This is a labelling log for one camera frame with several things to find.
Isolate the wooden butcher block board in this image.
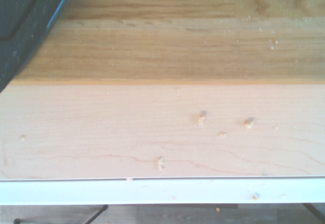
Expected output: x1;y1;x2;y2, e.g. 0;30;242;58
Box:
15;0;325;86

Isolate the white drawer cabinet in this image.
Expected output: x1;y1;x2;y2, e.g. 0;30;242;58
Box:
0;176;325;206

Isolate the black stand leg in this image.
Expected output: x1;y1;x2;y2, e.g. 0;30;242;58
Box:
13;204;109;224

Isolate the black plastic food container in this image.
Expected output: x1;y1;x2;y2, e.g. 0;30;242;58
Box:
0;0;77;94

